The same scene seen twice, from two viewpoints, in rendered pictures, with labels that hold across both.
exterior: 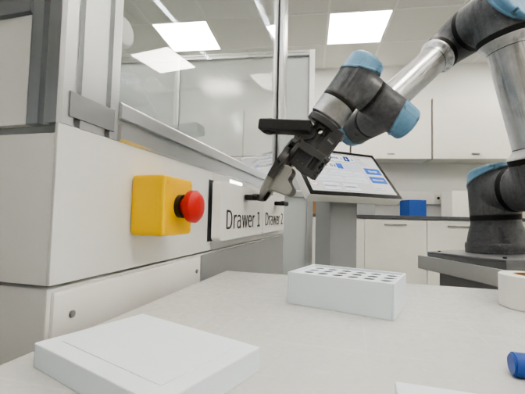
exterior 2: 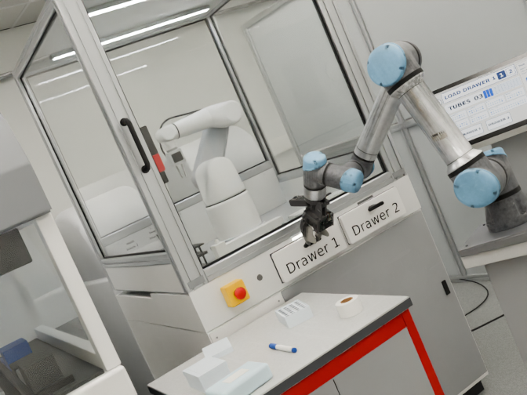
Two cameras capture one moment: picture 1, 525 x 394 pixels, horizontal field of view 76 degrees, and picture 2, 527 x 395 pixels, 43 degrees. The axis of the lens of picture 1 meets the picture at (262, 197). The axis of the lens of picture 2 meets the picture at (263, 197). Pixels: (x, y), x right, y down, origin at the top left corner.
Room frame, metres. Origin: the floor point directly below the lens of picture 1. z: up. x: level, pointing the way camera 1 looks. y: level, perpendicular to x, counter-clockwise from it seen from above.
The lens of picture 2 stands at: (-0.92, -1.65, 1.34)
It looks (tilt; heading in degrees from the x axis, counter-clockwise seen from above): 5 degrees down; 47
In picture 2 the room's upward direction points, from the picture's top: 24 degrees counter-clockwise
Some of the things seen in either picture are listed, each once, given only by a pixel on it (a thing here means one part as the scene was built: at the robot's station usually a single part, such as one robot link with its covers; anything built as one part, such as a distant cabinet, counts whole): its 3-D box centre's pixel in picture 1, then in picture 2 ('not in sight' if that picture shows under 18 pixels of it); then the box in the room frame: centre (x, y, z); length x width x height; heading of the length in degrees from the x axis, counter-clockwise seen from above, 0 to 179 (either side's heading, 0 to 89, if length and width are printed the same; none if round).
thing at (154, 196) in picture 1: (166, 205); (235, 292); (0.42, 0.12, 0.88); 0.07 x 0.05 x 0.07; 165
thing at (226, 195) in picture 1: (241, 212); (310, 251); (0.74, 0.04, 0.87); 0.29 x 0.02 x 0.11; 165
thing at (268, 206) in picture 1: (272, 213); (372, 215); (1.05, -0.03, 0.87); 0.29 x 0.02 x 0.11; 165
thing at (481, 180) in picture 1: (494, 189); (490, 172); (0.90, -0.63, 0.95); 0.13 x 0.12 x 0.14; 12
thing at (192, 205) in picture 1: (189, 206); (239, 293); (0.41, 0.09, 0.88); 0.04 x 0.03 x 0.04; 165
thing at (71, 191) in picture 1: (75, 209); (257, 251); (0.91, 0.51, 0.87); 1.02 x 0.95 x 0.14; 165
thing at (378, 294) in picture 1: (347, 288); (293, 313); (0.42, -0.11, 0.78); 0.12 x 0.08 x 0.04; 59
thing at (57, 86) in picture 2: not in sight; (85, 152); (0.44, 0.64, 1.52); 0.87 x 0.01 x 0.86; 75
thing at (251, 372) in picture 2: not in sight; (238, 383); (0.01, -0.28, 0.78); 0.15 x 0.10 x 0.04; 171
